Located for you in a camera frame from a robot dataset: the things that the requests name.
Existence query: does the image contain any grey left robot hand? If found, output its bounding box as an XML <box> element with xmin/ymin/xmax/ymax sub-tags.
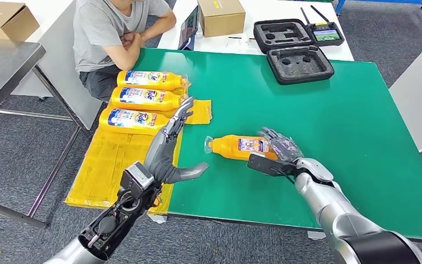
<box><xmin>143</xmin><ymin>96</ymin><xmax>210</xmax><ymax>185</ymax></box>

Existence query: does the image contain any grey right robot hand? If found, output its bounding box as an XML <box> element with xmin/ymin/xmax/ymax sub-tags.
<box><xmin>257</xmin><ymin>126</ymin><xmax>305</xmax><ymax>163</ymax></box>

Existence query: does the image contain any orange detergent bottle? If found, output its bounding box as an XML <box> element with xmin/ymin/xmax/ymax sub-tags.
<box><xmin>203</xmin><ymin>134</ymin><xmax>280</xmax><ymax>162</ymax></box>
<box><xmin>116</xmin><ymin>70</ymin><xmax>191</xmax><ymax>92</ymax></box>
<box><xmin>98</xmin><ymin>107</ymin><xmax>170</xmax><ymax>136</ymax></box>
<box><xmin>110</xmin><ymin>86</ymin><xmax>191</xmax><ymax>113</ymax></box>

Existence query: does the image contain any yellow plastic sheet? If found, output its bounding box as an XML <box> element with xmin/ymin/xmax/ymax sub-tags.
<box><xmin>64</xmin><ymin>87</ymin><xmax>213</xmax><ymax>216</ymax></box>

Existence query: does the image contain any open black foam case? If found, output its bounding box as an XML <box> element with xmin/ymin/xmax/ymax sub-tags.
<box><xmin>253</xmin><ymin>19</ymin><xmax>336</xmax><ymax>86</ymax></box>

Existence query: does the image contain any small clear plastic item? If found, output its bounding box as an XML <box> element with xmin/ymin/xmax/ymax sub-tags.
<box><xmin>225</xmin><ymin>35</ymin><xmax>256</xmax><ymax>48</ymax></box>

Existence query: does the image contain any black remote controller with screen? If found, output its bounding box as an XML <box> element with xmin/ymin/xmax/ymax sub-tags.
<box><xmin>300</xmin><ymin>5</ymin><xmax>345</xmax><ymax>47</ymax></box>

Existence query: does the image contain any dark tablet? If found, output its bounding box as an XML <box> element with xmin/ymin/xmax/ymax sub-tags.
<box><xmin>177</xmin><ymin>5</ymin><xmax>200</xmax><ymax>51</ymax></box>

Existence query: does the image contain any long white table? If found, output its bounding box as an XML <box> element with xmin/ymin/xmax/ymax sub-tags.
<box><xmin>157</xmin><ymin>0</ymin><xmax>355</xmax><ymax>63</ymax></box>

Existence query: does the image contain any seated person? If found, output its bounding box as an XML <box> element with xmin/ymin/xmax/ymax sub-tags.
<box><xmin>73</xmin><ymin>0</ymin><xmax>177</xmax><ymax>103</ymax></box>

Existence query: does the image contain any cardboard box with yellow label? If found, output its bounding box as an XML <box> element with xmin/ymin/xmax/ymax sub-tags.
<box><xmin>198</xmin><ymin>0</ymin><xmax>246</xmax><ymax>39</ymax></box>

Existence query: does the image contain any blue metal rack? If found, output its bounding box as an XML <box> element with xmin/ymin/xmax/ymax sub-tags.
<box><xmin>334</xmin><ymin>0</ymin><xmax>422</xmax><ymax>17</ymax></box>

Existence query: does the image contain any steel table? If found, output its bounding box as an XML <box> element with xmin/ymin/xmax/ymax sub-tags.
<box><xmin>0</xmin><ymin>37</ymin><xmax>92</xmax><ymax>230</ymax></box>

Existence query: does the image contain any plain cardboard box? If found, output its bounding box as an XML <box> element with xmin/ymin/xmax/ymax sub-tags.
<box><xmin>0</xmin><ymin>1</ymin><xmax>40</xmax><ymax>42</ymax></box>

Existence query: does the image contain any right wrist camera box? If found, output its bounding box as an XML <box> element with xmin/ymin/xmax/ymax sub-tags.
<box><xmin>246</xmin><ymin>153</ymin><xmax>298</xmax><ymax>179</ymax></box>

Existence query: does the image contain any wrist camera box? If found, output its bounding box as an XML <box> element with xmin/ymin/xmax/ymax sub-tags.
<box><xmin>119</xmin><ymin>162</ymin><xmax>156</xmax><ymax>200</ymax></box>
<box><xmin>246</xmin><ymin>153</ymin><xmax>298</xmax><ymax>179</ymax></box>

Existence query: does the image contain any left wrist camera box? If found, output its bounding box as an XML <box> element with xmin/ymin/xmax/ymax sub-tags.
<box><xmin>119</xmin><ymin>162</ymin><xmax>156</xmax><ymax>200</ymax></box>

